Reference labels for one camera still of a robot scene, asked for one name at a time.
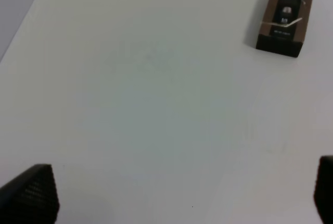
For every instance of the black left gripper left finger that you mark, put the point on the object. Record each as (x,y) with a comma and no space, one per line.
(31,197)

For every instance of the brown black cardboard box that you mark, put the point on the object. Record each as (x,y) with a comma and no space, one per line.
(283,27)

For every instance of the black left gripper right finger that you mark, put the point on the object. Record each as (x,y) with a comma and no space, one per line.
(323,189)

